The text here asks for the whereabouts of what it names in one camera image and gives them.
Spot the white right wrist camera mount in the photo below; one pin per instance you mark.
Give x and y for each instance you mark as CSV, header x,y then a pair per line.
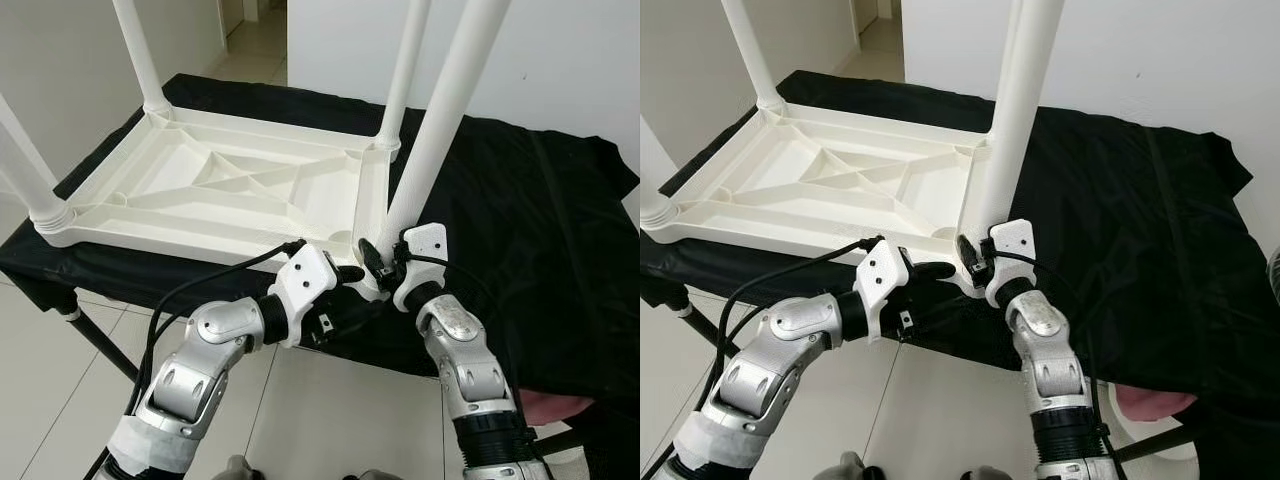
x,y
420,250
1010,245

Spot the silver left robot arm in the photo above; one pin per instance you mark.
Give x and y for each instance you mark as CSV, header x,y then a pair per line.
x,y
770,370
190,380

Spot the white plastic table top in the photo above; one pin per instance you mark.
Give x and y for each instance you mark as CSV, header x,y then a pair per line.
x,y
800,200
200,210

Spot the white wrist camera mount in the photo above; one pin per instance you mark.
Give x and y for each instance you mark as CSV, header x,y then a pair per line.
x,y
882,275
1010,245
420,250
305,280

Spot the black table cloth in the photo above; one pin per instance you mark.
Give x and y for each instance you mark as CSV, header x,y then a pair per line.
x,y
540,220
1160,220

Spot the black metal table leg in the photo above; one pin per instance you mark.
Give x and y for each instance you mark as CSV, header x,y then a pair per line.
x,y
700,325
565,440
1160,440
100,345

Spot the grey right robot foot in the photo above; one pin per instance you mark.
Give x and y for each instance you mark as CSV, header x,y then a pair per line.
x,y
375,474
985,473

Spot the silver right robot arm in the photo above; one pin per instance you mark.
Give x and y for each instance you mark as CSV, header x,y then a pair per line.
x,y
1050,360
465,360

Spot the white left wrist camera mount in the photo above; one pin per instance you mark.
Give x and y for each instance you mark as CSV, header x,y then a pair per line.
x,y
305,280
882,275

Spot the white electric fan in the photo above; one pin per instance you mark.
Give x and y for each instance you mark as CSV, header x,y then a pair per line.
x,y
1274,275

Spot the pink plastic object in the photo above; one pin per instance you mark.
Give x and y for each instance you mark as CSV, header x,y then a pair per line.
x,y
555,405
1155,402

